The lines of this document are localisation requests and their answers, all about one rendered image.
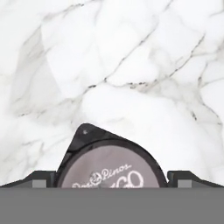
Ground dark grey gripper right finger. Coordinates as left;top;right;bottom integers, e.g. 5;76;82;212
166;171;224;189

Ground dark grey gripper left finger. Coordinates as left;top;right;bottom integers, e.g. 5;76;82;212
1;171;57;189

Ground black yogurt container, grey lid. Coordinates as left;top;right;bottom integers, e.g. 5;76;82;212
54;122;168;189

